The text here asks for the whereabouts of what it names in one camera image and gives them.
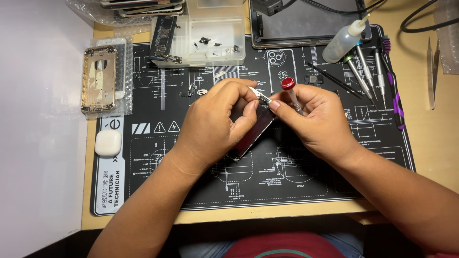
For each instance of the person's left hand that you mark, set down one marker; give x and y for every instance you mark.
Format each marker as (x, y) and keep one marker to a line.
(204, 125)

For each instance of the person's right hand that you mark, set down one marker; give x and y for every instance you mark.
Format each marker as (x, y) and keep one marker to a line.
(319, 125)

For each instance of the red-capped precision screwdriver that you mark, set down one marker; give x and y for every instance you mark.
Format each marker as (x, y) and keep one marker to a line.
(289, 86)

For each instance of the black phone screen assembly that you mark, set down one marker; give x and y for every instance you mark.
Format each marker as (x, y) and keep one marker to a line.
(256, 129)

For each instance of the small silver metal shield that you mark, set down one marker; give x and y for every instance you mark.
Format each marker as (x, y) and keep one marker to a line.
(202, 92)

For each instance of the small black flex part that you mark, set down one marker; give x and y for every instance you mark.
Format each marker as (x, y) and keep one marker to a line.
(188, 91)

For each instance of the small black speaker part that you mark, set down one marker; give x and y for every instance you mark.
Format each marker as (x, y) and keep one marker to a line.
(313, 79)

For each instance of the black spudger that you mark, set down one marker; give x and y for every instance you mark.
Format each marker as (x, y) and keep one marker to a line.
(333, 79)

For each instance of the black printed repair mat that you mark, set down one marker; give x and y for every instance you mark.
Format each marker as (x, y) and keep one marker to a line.
(200, 186)

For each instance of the green-ringed precision screwdriver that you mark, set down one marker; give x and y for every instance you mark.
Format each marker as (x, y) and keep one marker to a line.
(358, 77)

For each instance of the blue-ringed precision screwdriver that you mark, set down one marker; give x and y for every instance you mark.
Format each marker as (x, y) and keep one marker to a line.
(366, 70)

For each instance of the silver precision screwdriver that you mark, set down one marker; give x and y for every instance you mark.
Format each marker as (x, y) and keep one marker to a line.
(379, 71)

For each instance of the purple and black brush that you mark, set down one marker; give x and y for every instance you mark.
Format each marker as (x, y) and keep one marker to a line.
(394, 93)

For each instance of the clear squeeze bottle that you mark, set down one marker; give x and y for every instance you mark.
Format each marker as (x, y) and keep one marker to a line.
(339, 44)

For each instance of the small phone parts in box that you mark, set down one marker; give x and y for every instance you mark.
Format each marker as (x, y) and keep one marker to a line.
(205, 40)

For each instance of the black phone logic board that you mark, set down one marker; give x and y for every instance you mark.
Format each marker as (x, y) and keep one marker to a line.
(163, 37)

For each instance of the clear plastic parts box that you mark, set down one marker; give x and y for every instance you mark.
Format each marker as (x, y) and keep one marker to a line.
(215, 28)

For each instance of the white earbuds case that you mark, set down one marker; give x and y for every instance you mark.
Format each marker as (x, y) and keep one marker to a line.
(108, 142)

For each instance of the grey tablet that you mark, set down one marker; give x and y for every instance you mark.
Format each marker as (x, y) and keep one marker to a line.
(308, 25)

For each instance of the gold phone housing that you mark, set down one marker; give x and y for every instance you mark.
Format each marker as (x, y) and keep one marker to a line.
(98, 80)

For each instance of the silver tweezers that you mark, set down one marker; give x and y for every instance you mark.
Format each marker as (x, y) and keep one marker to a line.
(431, 79)

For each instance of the black adapter block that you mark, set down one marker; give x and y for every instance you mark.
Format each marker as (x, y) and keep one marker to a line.
(268, 6)

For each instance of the stack of phones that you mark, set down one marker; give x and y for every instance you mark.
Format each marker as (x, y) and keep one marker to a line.
(143, 6)

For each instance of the clear plastic bag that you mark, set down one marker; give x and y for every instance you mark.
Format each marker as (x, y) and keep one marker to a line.
(450, 39)

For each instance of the clear plastic wrap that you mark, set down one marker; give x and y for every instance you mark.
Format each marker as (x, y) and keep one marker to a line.
(89, 9)

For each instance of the small silver metal bracket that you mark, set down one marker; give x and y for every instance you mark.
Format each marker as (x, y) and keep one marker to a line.
(219, 74)

